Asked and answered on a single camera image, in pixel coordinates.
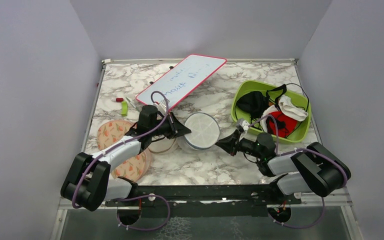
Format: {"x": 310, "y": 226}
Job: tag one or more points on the white mesh laundry bag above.
{"x": 205, "y": 132}

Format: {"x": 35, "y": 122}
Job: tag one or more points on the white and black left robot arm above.
{"x": 88, "y": 184}

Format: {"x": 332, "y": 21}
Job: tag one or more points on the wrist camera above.
{"x": 162, "y": 108}
{"x": 242, "y": 125}

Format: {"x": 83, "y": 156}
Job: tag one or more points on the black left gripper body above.
{"x": 162, "y": 131}

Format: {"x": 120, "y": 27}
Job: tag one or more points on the grey marker pen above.
{"x": 131, "y": 102}

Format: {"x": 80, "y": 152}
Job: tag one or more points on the cream mesh laundry bag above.
{"x": 164, "y": 146}

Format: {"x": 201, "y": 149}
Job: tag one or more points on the green plastic basin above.
{"x": 271, "y": 111}

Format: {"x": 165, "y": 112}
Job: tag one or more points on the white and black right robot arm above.
{"x": 313, "y": 169}

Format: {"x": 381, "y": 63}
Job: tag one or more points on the white cloth garment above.
{"x": 289, "y": 109}

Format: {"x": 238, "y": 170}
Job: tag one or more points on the bright red garment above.
{"x": 285, "y": 125}

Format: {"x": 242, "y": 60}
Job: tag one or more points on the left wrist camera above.
{"x": 162, "y": 108}

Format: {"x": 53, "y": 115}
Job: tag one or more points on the red framed whiteboard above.
{"x": 182, "y": 79}

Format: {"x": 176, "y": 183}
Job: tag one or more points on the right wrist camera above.
{"x": 242, "y": 125}

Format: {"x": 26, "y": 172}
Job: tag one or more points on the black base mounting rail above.
{"x": 195, "y": 201}

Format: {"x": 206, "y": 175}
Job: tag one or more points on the floral pink laundry bag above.
{"x": 123, "y": 162}

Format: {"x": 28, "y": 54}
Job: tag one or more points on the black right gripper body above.
{"x": 247, "y": 146}

